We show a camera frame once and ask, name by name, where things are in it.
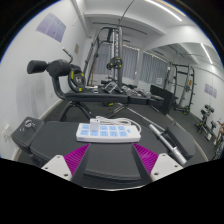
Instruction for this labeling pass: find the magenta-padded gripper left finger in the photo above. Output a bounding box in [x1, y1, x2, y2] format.
[41, 143, 92, 186]

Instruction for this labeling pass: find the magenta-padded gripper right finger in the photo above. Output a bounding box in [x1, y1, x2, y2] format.
[131, 143, 184, 186]

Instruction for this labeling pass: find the white power strip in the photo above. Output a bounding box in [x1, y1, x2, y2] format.
[75, 122, 142, 144]

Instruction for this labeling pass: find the silver barbell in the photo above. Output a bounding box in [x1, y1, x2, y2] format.
[113, 103, 188, 166]

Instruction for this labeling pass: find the black padded flat bench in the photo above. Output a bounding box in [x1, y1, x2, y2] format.
[11, 116, 198, 191]

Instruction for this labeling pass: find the black box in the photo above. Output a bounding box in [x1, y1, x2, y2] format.
[149, 84, 175, 116]

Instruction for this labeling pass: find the black bench with roller pads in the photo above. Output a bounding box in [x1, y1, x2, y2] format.
[26, 59, 168, 123]

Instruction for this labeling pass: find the dumbbell rack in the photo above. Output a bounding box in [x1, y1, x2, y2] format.
[196, 104, 218, 141]

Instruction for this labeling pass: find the black yellow weight plate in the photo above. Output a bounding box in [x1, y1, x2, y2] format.
[106, 56, 123, 71]
[67, 65, 87, 93]

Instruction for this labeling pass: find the black squat rack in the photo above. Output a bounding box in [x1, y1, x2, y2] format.
[166, 61, 198, 116]

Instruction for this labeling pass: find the grey window curtain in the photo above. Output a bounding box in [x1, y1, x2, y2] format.
[139, 51, 169, 84]
[94, 43, 139, 81]

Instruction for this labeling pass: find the long ceiling light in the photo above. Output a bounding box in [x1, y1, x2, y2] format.
[144, 0, 184, 22]

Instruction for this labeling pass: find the white power strip cable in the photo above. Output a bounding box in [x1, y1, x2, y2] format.
[89, 115, 143, 134]

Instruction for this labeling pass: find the small purple wall poster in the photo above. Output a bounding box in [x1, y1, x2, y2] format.
[203, 83, 219, 99]

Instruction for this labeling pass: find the black cable machine frame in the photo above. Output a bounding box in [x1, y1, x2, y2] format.
[83, 25, 124, 91]

